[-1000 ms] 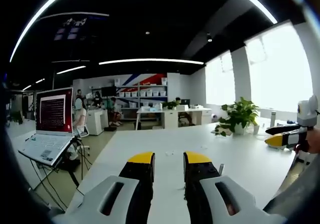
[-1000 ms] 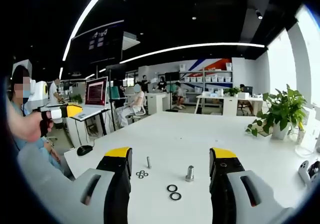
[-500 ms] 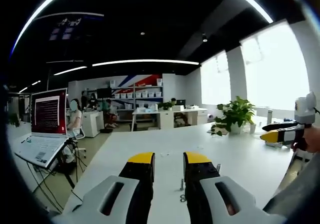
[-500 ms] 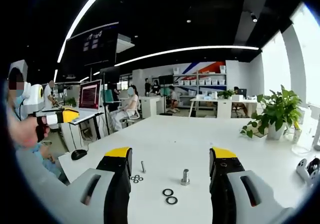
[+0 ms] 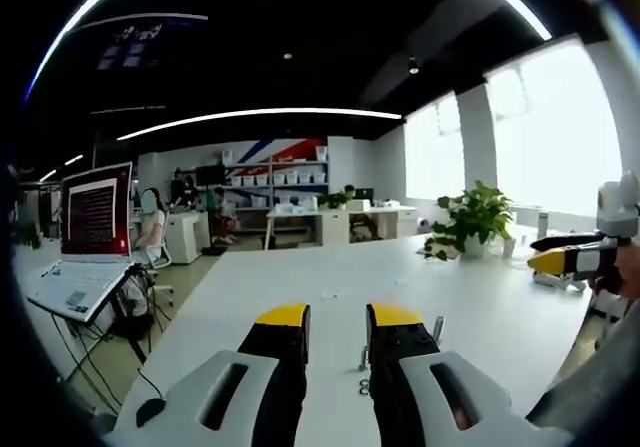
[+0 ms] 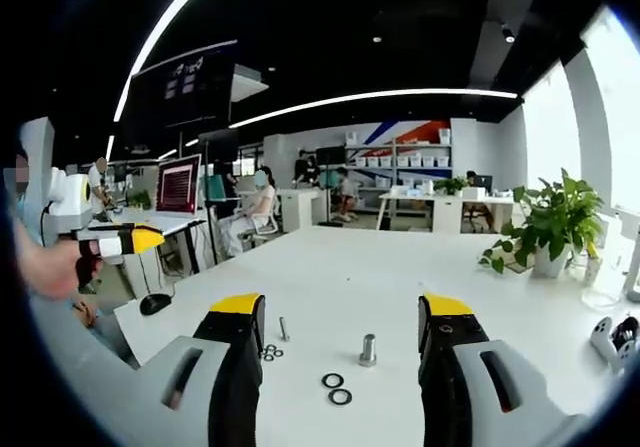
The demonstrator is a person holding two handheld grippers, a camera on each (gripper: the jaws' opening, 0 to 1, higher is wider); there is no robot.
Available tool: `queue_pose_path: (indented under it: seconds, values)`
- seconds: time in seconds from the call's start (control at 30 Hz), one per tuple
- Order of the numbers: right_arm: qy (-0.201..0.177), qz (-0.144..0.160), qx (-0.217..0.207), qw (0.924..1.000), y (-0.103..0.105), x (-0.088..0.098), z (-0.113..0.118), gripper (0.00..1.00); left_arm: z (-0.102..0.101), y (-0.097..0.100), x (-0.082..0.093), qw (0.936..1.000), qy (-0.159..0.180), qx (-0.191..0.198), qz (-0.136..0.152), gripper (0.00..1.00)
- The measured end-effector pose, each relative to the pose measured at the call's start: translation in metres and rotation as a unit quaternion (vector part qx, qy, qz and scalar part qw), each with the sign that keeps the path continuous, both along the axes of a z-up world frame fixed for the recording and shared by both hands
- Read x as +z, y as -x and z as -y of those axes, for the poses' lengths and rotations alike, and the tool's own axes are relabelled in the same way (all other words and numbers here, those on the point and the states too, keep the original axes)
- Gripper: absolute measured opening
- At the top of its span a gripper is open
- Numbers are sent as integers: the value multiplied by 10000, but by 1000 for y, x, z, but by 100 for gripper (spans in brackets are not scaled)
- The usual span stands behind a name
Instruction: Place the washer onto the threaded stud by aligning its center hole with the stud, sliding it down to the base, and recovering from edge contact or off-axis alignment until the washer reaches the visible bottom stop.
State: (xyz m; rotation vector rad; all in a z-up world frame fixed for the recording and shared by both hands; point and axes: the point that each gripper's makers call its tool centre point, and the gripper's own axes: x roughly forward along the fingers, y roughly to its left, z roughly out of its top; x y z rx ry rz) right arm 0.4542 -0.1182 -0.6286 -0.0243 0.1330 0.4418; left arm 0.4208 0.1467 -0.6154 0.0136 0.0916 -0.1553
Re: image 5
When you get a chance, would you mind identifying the small green plant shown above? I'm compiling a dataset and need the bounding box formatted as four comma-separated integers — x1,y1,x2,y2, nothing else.
317,191,351,211

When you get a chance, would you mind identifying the black mouse cable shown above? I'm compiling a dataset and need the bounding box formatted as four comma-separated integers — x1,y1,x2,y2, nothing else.
136,366,165,401

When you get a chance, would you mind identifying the shelf with white boxes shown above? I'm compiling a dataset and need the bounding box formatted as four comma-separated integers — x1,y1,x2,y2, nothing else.
219,139,331,236

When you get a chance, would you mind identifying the white cabinet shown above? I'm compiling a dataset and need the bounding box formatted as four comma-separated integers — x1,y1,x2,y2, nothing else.
164,210,212,266

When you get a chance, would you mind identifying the white laptop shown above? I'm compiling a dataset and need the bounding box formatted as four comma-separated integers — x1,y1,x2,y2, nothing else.
26,161,137,324

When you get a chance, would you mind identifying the black laptop stand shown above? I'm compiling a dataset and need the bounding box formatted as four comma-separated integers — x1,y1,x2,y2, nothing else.
49,264,161,368

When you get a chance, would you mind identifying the green potted plant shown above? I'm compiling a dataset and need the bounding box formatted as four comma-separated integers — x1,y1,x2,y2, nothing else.
423,180,517,262

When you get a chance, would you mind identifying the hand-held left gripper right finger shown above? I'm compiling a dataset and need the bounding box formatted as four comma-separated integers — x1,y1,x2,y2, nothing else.
364,302,576,447

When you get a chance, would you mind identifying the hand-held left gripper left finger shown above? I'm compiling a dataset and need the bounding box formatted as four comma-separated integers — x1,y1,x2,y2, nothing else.
102,302,312,447

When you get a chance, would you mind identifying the black monitor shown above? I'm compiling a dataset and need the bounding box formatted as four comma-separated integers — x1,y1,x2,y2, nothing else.
194,163,227,188

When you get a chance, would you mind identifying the white office desk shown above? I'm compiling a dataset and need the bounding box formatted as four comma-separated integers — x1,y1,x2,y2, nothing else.
264,201,419,249

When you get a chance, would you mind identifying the white office chair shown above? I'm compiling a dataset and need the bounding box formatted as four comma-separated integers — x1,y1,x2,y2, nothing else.
139,221,176,308

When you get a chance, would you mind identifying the black computer mouse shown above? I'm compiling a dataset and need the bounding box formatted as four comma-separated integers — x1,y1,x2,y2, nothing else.
135,397,167,429

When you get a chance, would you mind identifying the person's right hand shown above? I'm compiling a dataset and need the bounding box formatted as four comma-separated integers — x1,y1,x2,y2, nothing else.
587,246,640,301

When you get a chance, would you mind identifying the white plastic object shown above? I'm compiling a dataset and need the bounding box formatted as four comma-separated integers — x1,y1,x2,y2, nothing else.
530,269,587,293

